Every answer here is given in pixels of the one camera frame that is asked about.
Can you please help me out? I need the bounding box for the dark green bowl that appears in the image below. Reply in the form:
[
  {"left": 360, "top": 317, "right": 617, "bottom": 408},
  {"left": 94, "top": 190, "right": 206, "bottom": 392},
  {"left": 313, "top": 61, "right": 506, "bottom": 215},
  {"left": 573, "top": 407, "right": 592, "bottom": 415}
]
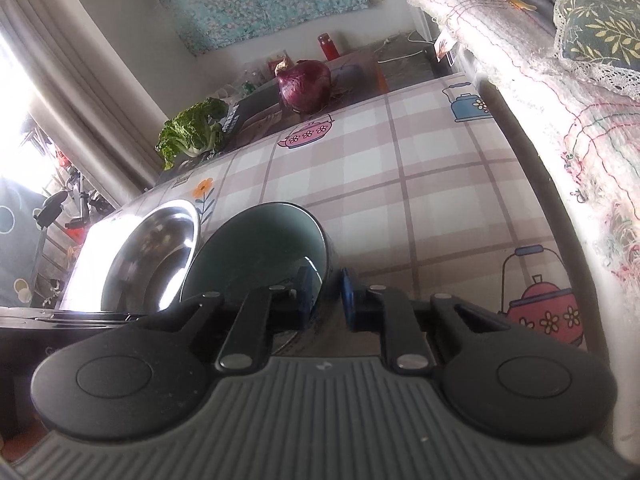
[{"left": 179, "top": 201, "right": 345, "bottom": 356}]

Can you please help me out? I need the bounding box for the red onion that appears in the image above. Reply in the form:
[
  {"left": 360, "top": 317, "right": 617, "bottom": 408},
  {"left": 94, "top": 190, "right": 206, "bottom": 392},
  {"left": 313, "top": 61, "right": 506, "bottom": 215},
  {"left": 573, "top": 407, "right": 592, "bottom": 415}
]
[{"left": 276, "top": 60, "right": 332, "bottom": 115}]

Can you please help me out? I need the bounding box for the white mattress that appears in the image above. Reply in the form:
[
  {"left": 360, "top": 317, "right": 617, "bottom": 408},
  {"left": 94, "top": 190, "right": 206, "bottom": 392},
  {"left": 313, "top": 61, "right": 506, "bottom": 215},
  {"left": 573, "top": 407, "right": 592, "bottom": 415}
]
[{"left": 470, "top": 55, "right": 640, "bottom": 461}]

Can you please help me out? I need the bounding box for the dark dotted cloth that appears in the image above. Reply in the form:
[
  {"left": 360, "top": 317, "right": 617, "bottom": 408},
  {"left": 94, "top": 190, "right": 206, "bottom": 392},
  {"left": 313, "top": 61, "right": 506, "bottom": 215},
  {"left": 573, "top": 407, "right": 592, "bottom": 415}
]
[{"left": 0, "top": 180, "right": 61, "bottom": 306}]

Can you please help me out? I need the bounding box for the teal floral wall cloth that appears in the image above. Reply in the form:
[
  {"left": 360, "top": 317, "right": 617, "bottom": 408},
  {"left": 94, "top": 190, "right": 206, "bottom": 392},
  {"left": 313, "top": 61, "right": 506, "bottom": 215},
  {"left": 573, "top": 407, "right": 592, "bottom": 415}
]
[{"left": 142, "top": 0, "right": 370, "bottom": 56}]

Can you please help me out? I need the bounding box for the pink knitted blanket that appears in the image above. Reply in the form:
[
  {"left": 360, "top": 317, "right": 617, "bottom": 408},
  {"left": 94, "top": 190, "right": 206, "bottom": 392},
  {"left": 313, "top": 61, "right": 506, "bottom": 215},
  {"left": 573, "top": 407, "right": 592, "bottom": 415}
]
[{"left": 407, "top": 0, "right": 640, "bottom": 281}]

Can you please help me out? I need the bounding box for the white cable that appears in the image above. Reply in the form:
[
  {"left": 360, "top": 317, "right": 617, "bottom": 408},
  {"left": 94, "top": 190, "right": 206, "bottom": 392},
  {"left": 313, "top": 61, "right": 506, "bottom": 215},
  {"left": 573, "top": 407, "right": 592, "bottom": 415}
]
[{"left": 377, "top": 30, "right": 436, "bottom": 64}]

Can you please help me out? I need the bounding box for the deep steel bowl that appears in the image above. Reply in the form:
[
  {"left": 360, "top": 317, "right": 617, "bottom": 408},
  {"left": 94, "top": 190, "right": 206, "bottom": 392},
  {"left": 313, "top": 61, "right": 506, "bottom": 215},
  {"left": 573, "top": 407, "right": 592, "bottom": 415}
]
[{"left": 100, "top": 199, "right": 202, "bottom": 313}]

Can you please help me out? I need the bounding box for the dark wooden cabinet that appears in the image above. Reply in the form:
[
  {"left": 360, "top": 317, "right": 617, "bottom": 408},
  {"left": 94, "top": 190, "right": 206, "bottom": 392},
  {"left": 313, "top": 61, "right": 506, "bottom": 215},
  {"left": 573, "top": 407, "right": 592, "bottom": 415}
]
[{"left": 325, "top": 42, "right": 441, "bottom": 96}]

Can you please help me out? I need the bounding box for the napa cabbage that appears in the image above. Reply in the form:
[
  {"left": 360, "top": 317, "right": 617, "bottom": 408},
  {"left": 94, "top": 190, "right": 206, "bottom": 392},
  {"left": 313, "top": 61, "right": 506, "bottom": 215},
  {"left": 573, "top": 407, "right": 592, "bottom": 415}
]
[{"left": 156, "top": 98, "right": 230, "bottom": 171}]

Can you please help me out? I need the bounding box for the red bottle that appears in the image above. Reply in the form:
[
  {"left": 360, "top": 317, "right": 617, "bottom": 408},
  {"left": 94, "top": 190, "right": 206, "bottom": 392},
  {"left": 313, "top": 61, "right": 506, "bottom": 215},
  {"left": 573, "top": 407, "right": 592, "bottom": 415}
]
[{"left": 318, "top": 33, "right": 340, "bottom": 61}]

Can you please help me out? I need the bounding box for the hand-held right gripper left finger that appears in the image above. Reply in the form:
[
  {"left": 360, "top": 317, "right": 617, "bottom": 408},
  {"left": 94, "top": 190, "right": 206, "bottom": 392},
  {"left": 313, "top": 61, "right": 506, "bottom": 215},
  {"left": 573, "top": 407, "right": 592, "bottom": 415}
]
[{"left": 145, "top": 266, "right": 321, "bottom": 376}]

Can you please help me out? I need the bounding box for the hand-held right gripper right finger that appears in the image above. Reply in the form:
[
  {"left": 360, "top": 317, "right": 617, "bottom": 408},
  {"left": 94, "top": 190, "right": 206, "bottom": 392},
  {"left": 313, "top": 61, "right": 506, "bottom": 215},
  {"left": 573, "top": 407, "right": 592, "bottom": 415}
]
[{"left": 340, "top": 267, "right": 511, "bottom": 376}]

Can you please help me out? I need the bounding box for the beige curtain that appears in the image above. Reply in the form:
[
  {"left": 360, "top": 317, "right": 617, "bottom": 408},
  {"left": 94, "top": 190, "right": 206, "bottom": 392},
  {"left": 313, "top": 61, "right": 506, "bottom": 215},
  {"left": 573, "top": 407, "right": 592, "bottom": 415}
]
[{"left": 0, "top": 0, "right": 173, "bottom": 196}]

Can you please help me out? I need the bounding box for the leaf print pillow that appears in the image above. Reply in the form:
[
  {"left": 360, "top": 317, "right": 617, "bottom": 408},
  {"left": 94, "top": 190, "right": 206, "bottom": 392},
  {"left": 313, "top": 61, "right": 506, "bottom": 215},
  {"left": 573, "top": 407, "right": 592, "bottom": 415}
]
[{"left": 552, "top": 0, "right": 640, "bottom": 96}]

